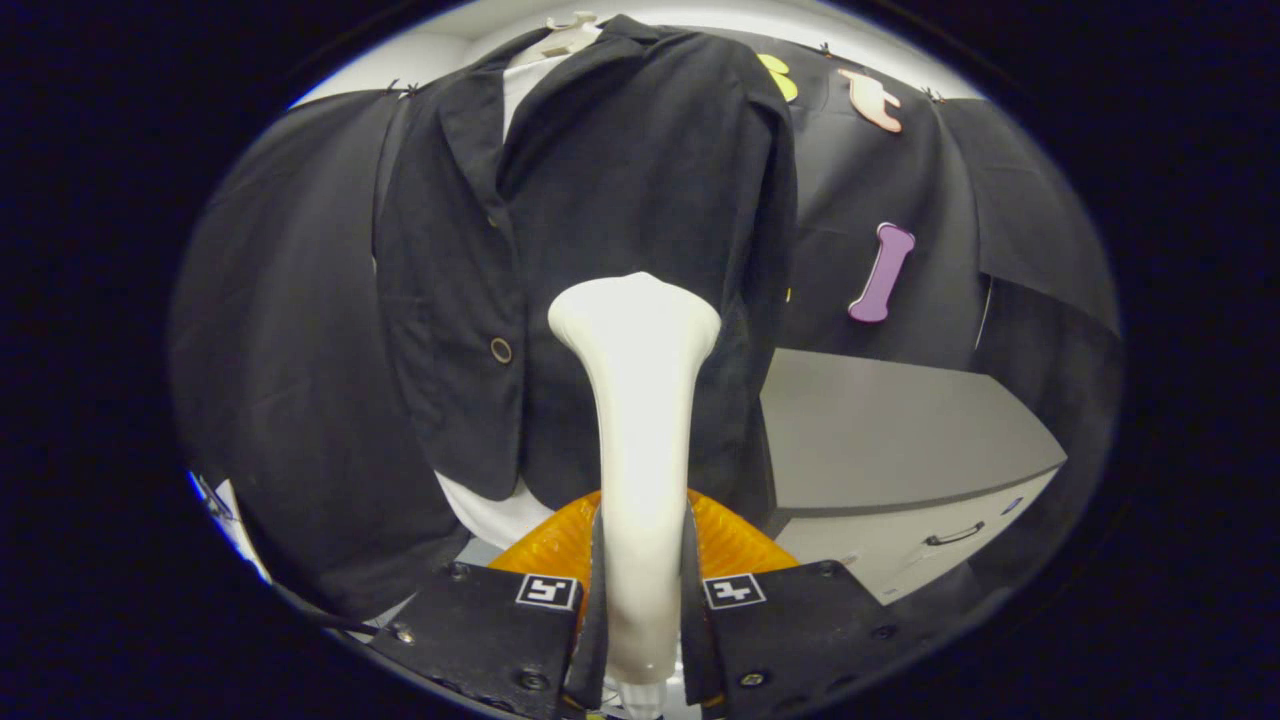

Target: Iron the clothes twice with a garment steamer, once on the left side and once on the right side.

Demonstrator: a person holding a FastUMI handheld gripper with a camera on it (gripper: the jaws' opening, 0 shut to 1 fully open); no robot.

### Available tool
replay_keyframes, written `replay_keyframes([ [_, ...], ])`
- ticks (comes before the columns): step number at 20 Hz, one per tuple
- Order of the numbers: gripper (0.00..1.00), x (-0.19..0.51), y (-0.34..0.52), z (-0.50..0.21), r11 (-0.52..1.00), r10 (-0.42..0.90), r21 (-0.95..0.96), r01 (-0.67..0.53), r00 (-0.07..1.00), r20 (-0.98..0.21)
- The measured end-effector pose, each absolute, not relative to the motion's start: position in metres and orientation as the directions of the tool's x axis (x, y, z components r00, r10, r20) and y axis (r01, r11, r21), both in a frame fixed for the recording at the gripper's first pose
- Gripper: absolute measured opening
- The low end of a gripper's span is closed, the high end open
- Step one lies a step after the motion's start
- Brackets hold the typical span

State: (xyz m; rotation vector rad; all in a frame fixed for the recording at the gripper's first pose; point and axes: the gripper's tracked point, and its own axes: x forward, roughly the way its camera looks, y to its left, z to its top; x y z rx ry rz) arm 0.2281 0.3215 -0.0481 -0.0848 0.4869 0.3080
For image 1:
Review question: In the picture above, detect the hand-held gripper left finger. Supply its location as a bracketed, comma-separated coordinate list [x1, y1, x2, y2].
[365, 490, 607, 720]

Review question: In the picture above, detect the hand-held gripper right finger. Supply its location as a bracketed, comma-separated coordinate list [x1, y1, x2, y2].
[682, 488, 917, 717]

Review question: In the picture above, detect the white shirt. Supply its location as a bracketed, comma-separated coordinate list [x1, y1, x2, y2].
[435, 50, 577, 552]

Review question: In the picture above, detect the white garment steamer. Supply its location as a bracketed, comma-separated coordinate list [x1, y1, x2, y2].
[547, 272, 723, 717]

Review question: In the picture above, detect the black suit jacket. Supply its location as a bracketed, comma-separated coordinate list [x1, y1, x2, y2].
[372, 14, 801, 523]

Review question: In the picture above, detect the white clothes hanger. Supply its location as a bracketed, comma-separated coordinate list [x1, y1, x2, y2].
[540, 12, 602, 57]

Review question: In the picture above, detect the grey cabinet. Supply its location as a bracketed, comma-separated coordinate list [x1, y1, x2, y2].
[760, 347, 1069, 606]

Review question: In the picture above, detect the white equipment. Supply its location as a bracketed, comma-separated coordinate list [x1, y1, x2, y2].
[188, 470, 273, 583]

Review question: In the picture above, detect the black backdrop cloth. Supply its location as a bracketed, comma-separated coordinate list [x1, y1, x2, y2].
[168, 25, 1123, 623]

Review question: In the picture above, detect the black floor cable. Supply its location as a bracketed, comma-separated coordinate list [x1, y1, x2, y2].
[268, 578, 383, 637]

